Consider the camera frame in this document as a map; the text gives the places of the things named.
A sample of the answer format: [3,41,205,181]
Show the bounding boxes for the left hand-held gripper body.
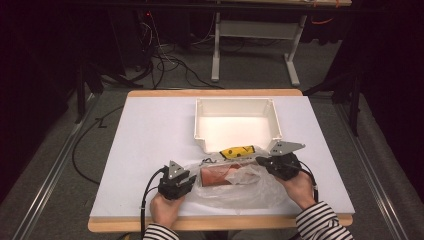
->
[157,160,197,201]

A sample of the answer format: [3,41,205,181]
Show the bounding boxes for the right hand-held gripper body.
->
[266,140,306,182]

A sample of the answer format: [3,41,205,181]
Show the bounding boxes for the red-brown box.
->
[199,162,255,188]

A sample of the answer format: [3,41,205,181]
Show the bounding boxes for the clear plastic bag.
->
[184,144,290,210]

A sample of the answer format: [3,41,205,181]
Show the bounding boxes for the white plastic bin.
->
[194,97,284,156]

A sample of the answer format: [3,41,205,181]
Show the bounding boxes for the person's left hand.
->
[149,192,186,230]

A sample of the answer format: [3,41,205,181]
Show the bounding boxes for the person's right hand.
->
[275,170,317,211]

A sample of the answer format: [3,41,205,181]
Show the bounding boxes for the black stand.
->
[73,61,145,125]
[302,68,364,138]

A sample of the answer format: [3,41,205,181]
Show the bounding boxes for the right hand-held gripper black cable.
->
[297,160,320,204]

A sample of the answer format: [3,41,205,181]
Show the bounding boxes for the hand-held gripper black cable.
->
[297,160,320,204]
[139,165,168,240]

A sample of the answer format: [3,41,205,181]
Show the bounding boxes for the left hand-held gripper black cable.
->
[139,165,168,240]

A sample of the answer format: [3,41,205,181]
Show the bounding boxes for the metal floor rail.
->
[9,93,98,240]
[334,102,402,240]

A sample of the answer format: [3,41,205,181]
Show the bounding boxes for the black floor cable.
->
[71,105,125,186]

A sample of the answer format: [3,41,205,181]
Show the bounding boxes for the tangle of cables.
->
[134,11,225,90]

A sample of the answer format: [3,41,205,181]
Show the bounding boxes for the white metal desk frame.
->
[210,11,308,88]

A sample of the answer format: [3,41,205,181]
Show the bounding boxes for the orange cable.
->
[310,16,335,26]

